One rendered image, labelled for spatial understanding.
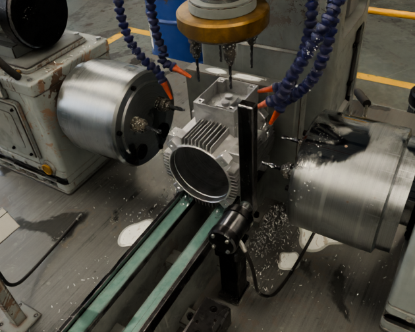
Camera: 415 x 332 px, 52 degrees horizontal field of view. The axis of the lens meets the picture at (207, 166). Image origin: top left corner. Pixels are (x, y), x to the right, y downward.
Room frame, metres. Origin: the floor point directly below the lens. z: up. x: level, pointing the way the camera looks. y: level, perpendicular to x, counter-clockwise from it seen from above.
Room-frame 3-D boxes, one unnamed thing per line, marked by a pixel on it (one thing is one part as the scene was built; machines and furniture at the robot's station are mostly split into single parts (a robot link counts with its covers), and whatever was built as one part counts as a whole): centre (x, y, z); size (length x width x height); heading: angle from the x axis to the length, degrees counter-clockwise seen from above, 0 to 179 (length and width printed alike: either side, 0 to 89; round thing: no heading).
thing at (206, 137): (0.78, -0.03, 1.01); 0.20 x 0.19 x 0.19; 146
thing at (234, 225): (0.66, -0.16, 0.92); 0.45 x 0.13 x 0.24; 146
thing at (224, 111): (0.81, -0.06, 1.11); 0.12 x 0.11 x 0.07; 146
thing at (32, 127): (1.11, 0.46, 0.99); 0.35 x 0.31 x 0.37; 56
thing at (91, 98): (0.97, 0.26, 1.04); 0.37 x 0.25 x 0.25; 56
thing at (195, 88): (0.91, -0.12, 0.97); 0.30 x 0.11 x 0.34; 56
